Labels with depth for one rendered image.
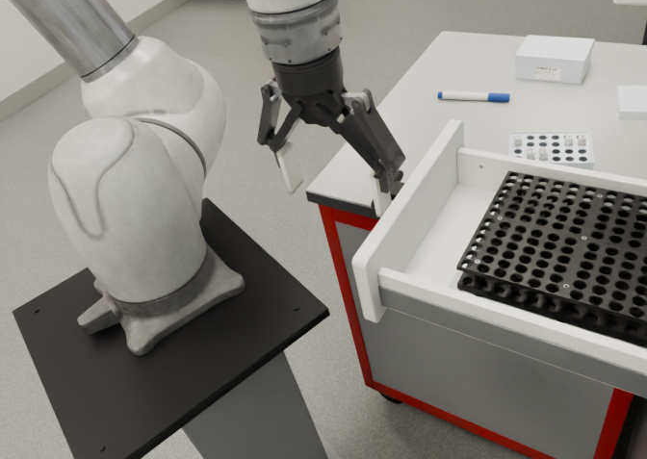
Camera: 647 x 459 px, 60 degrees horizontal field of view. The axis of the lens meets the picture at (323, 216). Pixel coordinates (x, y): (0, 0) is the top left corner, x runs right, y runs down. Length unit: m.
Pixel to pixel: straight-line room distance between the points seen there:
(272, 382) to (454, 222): 0.43
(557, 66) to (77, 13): 0.84
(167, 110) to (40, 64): 3.04
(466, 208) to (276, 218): 1.40
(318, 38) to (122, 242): 0.34
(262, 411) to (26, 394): 1.14
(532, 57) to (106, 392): 0.94
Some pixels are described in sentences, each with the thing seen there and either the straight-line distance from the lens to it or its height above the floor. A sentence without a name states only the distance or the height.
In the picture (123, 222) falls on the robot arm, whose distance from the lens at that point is 0.70.
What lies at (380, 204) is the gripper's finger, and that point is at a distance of 0.69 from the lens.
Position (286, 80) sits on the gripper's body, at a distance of 0.61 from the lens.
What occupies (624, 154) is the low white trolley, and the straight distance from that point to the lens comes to 1.03.
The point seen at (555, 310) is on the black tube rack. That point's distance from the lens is 0.64.
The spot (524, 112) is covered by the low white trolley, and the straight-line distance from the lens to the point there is 1.12.
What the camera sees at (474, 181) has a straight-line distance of 0.82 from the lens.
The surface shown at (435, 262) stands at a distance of 0.72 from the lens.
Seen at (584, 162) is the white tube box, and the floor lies 0.80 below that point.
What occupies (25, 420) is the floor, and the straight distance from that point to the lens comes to 1.98.
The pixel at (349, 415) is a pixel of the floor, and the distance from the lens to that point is 1.57.
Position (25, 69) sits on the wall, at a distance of 3.80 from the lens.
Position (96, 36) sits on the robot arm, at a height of 1.11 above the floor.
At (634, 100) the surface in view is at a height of 0.78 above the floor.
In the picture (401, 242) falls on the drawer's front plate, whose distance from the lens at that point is 0.69.
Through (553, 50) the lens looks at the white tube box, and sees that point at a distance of 1.21.
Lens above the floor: 1.37
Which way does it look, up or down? 41 degrees down
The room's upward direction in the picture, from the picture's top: 14 degrees counter-clockwise
